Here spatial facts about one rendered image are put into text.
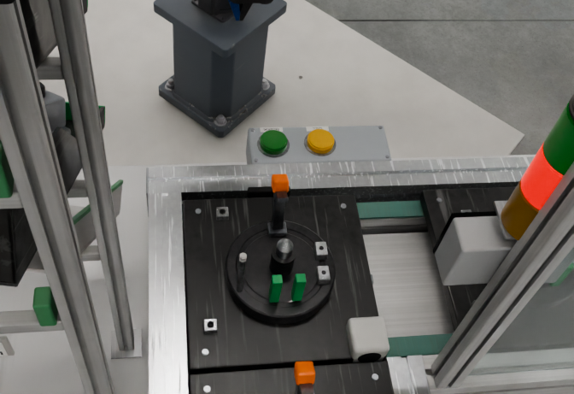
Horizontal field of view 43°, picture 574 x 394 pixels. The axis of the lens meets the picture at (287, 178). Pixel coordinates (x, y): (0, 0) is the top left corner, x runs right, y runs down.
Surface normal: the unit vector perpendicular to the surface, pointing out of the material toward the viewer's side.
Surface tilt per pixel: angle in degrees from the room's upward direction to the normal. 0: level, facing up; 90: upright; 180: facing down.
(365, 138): 0
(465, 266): 90
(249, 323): 0
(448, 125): 0
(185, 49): 88
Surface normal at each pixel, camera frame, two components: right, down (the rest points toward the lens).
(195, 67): -0.62, 0.59
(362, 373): 0.11, -0.58
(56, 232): 0.11, 0.81
